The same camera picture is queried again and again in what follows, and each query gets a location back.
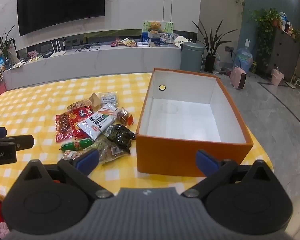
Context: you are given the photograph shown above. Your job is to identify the black television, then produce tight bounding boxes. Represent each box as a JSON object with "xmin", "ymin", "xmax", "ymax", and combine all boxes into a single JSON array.
[{"xmin": 17, "ymin": 0, "xmax": 105, "ymax": 37}]

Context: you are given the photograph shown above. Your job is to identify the green picture board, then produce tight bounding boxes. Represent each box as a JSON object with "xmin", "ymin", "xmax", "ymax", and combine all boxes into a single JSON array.
[{"xmin": 142, "ymin": 21, "xmax": 175, "ymax": 35}]

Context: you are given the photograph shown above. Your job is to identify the black glossy snack packet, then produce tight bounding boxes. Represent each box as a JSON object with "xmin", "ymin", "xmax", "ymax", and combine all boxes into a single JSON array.
[{"xmin": 105, "ymin": 124, "xmax": 136, "ymax": 149}]

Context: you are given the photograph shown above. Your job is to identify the clear red-edged meat snack packet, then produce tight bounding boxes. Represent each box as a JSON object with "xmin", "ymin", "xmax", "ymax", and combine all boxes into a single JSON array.
[{"xmin": 55, "ymin": 114, "xmax": 75, "ymax": 143}]

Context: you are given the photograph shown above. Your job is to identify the grey trash can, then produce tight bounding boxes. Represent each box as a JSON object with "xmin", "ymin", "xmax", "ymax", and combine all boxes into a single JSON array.
[{"xmin": 180, "ymin": 42, "xmax": 205, "ymax": 72}]

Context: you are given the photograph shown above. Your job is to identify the clear packet with white label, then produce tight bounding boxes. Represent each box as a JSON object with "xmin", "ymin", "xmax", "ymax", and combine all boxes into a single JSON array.
[{"xmin": 100, "ymin": 91, "xmax": 119, "ymax": 105}]

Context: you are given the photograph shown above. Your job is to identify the red cartoon noodle snack packet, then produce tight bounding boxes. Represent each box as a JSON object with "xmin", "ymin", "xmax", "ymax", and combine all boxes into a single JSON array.
[{"xmin": 69, "ymin": 106, "xmax": 94, "ymax": 140}]

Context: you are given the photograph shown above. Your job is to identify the green sausage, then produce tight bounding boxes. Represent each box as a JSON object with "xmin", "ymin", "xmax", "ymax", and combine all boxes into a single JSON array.
[{"xmin": 61, "ymin": 138, "xmax": 93, "ymax": 152}]

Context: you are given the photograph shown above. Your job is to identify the white round hand fan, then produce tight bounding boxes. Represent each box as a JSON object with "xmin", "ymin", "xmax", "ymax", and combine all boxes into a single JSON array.
[{"xmin": 174, "ymin": 35, "xmax": 188, "ymax": 48}]

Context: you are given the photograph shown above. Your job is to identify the grey marble TV console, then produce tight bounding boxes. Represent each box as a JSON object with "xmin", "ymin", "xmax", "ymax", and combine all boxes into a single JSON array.
[{"xmin": 2, "ymin": 45, "xmax": 183, "ymax": 90}]

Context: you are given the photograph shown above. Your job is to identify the pile of snack bags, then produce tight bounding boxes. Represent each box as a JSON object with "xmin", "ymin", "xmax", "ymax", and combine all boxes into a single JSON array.
[{"xmin": 110, "ymin": 37, "xmax": 137, "ymax": 47}]

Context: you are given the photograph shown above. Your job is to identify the brown paper peanut packet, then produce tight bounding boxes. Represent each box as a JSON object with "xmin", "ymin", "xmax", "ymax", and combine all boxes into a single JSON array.
[{"xmin": 66, "ymin": 92, "xmax": 102, "ymax": 111}]

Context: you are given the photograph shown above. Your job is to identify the slim potted plant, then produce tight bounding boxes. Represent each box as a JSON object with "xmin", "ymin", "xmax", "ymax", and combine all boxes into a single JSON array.
[{"xmin": 0, "ymin": 25, "xmax": 15, "ymax": 68}]

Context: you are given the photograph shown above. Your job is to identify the brown mushroom packet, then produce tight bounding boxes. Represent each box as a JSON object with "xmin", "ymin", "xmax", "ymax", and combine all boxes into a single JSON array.
[{"xmin": 94, "ymin": 140, "xmax": 130, "ymax": 164}]

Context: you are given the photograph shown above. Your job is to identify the pink bucket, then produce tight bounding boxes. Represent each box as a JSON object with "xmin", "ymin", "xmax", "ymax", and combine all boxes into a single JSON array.
[{"xmin": 271, "ymin": 67, "xmax": 284, "ymax": 85}]

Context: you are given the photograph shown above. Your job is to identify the yellow checked tablecloth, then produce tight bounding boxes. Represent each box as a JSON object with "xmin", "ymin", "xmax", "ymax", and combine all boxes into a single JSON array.
[{"xmin": 0, "ymin": 72, "xmax": 274, "ymax": 205}]

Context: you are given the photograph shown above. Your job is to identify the long-leaf potted plant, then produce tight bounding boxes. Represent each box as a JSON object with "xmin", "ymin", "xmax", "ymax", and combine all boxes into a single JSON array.
[{"xmin": 192, "ymin": 20, "xmax": 237, "ymax": 73}]

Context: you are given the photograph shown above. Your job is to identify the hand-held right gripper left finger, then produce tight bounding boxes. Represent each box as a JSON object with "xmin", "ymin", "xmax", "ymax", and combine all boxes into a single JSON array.
[{"xmin": 22, "ymin": 149, "xmax": 113, "ymax": 198}]

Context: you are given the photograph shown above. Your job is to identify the brown teddy bear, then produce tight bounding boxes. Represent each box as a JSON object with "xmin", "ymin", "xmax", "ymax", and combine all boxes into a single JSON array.
[{"xmin": 149, "ymin": 21, "xmax": 165, "ymax": 34}]

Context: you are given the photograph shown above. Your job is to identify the orange cardboard box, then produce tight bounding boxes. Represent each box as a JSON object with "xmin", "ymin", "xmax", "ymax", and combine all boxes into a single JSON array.
[{"xmin": 135, "ymin": 67, "xmax": 254, "ymax": 178}]

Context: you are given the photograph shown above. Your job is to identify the grey cabinet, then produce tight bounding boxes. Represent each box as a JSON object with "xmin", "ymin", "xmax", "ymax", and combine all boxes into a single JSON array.
[{"xmin": 259, "ymin": 27, "xmax": 300, "ymax": 80}]

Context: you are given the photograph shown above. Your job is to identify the trailing green plant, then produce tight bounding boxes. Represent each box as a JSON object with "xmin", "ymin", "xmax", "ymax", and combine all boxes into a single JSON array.
[{"xmin": 250, "ymin": 9, "xmax": 282, "ymax": 68}]

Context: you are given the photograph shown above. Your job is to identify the pink heater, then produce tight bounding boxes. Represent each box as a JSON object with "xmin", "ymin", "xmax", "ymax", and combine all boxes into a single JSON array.
[{"xmin": 230, "ymin": 66, "xmax": 248, "ymax": 90}]

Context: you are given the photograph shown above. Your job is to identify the white green stick snack packet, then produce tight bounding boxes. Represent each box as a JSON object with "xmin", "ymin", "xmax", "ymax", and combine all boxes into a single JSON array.
[{"xmin": 77, "ymin": 102, "xmax": 120, "ymax": 140}]

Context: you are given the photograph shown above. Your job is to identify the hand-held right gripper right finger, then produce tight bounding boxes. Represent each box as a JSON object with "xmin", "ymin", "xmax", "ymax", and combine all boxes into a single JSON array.
[{"xmin": 181, "ymin": 149, "xmax": 275, "ymax": 198}]

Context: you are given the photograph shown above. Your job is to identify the blue water jug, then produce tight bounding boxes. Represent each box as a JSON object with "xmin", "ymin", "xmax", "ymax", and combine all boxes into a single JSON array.
[{"xmin": 234, "ymin": 48, "xmax": 253, "ymax": 74}]

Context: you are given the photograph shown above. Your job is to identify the small mixed nut packet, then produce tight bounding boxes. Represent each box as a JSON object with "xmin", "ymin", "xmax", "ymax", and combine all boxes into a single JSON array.
[{"xmin": 62, "ymin": 150, "xmax": 85, "ymax": 161}]

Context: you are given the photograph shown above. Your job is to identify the small brown date packet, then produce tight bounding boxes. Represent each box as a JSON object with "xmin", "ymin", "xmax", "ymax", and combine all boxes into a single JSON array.
[{"xmin": 116, "ymin": 107, "xmax": 134, "ymax": 127}]

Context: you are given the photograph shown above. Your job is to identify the white router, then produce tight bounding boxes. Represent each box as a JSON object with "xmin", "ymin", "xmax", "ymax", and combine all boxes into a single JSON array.
[{"xmin": 51, "ymin": 39, "xmax": 67, "ymax": 58}]

